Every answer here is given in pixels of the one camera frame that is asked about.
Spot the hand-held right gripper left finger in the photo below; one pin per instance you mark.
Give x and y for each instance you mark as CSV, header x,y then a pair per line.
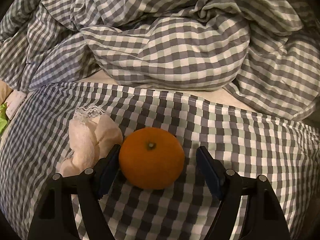
x,y
108,172

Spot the orange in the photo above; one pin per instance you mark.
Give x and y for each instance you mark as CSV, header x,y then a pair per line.
x,y
151,160

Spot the green cartoon snack packet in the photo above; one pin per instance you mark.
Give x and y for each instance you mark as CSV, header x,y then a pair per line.
x,y
3,120

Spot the grey checked duvet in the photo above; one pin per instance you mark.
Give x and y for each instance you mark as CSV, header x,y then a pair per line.
x,y
175,55

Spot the grey checked bed sheet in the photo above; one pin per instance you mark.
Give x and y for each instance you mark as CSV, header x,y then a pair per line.
x,y
225,135

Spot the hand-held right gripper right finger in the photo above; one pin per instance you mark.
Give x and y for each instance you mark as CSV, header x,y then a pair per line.
x,y
210,172

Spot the white flat device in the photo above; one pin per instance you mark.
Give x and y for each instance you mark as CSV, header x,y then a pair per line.
x,y
16,102

